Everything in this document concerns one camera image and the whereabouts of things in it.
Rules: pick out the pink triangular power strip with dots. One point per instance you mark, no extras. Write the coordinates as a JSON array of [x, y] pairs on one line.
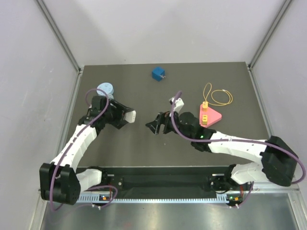
[[213, 117]]

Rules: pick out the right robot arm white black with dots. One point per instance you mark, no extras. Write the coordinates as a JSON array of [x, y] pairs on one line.
[[270, 160]]

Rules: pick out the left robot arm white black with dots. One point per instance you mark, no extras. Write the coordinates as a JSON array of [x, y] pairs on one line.
[[59, 181]]

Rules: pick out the slotted cable duct rail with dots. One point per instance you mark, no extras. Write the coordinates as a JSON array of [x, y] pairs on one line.
[[103, 198]]

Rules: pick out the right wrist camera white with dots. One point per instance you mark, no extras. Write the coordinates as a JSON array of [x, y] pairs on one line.
[[177, 104]]

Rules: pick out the blue cube plug adapter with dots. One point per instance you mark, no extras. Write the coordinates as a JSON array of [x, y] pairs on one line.
[[158, 73]]

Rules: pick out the yellow two-port USB charger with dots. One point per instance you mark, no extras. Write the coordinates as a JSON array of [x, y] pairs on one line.
[[204, 119]]

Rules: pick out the yellow charger with cable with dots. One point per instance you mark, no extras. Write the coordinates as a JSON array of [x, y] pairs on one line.
[[204, 106]]

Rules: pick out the light blue round power strip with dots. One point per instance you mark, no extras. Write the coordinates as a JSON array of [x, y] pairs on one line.
[[105, 89]]

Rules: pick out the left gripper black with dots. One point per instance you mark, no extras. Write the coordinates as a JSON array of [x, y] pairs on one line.
[[120, 110]]

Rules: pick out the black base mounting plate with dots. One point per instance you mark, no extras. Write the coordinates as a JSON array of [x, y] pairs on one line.
[[170, 182]]

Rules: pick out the white plug adapter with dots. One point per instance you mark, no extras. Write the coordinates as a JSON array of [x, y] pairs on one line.
[[130, 116]]

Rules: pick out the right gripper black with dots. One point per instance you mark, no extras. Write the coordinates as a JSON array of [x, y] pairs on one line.
[[154, 125]]

